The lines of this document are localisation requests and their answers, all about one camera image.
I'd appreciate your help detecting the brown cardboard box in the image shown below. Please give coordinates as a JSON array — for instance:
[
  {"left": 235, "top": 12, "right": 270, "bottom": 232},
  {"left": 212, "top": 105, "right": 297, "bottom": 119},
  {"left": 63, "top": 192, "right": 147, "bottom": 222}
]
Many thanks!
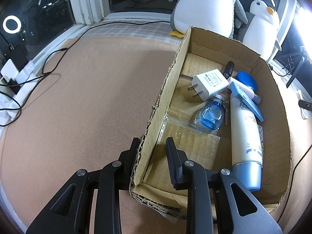
[{"left": 129, "top": 27, "right": 292, "bottom": 219}]

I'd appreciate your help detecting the silver key with ring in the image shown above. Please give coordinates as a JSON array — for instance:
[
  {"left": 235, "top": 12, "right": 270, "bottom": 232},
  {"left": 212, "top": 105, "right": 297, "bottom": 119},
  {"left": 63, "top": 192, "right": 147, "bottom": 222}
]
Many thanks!
[{"left": 222, "top": 100, "right": 230, "bottom": 126}]

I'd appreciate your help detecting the blue plastic phone stand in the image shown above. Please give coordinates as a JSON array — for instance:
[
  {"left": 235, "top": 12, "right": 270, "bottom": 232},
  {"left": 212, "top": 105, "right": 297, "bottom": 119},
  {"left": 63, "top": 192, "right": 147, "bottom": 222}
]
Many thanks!
[{"left": 230, "top": 82, "right": 264, "bottom": 122}]

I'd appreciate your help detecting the pink bottle grey cap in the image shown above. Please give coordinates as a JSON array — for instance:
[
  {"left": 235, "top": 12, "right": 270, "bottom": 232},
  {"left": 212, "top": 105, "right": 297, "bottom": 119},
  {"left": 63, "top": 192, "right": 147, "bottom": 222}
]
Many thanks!
[{"left": 227, "top": 77, "right": 261, "bottom": 104}]

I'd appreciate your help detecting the black cylinder tube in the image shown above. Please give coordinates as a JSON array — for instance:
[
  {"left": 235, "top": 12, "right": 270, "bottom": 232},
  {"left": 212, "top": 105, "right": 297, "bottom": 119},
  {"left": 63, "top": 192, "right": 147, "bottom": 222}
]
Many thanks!
[{"left": 223, "top": 61, "right": 234, "bottom": 79}]

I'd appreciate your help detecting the blue round case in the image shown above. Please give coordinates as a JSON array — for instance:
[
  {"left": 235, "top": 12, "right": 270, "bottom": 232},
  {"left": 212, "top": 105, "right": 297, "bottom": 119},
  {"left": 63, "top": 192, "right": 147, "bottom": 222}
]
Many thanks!
[{"left": 235, "top": 71, "right": 258, "bottom": 91}]

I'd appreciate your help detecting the blue small bottle in bag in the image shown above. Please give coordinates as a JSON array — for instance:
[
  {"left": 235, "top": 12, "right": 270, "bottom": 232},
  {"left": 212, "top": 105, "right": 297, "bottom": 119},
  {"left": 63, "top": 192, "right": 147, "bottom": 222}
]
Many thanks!
[{"left": 194, "top": 95, "right": 224, "bottom": 130}]

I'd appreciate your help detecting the white blue lotion tube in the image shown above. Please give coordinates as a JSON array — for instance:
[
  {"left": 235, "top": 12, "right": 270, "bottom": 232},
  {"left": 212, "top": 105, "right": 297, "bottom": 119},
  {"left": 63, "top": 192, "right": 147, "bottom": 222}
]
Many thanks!
[{"left": 230, "top": 95, "right": 262, "bottom": 192}]

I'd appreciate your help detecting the white charger adapter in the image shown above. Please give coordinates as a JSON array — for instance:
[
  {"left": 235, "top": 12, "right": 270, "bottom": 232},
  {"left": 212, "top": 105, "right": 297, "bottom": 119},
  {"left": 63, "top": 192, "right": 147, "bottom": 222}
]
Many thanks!
[{"left": 188, "top": 69, "right": 229, "bottom": 101}]

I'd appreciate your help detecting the plaid grey blanket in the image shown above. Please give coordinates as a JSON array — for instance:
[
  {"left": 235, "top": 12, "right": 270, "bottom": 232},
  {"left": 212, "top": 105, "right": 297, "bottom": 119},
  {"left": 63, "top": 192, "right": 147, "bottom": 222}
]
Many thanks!
[{"left": 82, "top": 21, "right": 182, "bottom": 45}]

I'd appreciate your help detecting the white power strip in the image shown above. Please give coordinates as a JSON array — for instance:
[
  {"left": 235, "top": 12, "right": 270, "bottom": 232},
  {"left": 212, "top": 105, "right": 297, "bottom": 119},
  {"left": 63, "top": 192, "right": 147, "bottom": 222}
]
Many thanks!
[{"left": 1, "top": 59, "right": 40, "bottom": 123}]

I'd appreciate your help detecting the small plush penguin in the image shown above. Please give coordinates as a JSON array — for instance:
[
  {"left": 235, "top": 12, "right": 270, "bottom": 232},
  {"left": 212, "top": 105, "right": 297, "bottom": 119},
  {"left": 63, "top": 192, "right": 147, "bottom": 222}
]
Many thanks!
[{"left": 234, "top": 0, "right": 281, "bottom": 60}]

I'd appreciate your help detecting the large plush penguin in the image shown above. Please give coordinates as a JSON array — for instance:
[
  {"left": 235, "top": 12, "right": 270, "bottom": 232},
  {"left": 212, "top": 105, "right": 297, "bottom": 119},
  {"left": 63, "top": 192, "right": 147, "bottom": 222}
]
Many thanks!
[{"left": 168, "top": 0, "right": 248, "bottom": 39}]

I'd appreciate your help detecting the black power cable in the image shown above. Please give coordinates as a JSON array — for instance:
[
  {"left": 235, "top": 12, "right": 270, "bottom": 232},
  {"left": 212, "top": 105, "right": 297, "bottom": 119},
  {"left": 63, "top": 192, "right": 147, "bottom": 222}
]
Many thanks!
[{"left": 0, "top": 20, "right": 171, "bottom": 127}]

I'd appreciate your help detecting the white coiled usb cable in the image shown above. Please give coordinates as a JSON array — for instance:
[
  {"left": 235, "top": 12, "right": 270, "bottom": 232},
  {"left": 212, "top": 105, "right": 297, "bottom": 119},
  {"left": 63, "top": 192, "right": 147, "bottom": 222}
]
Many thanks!
[{"left": 296, "top": 89, "right": 310, "bottom": 121}]

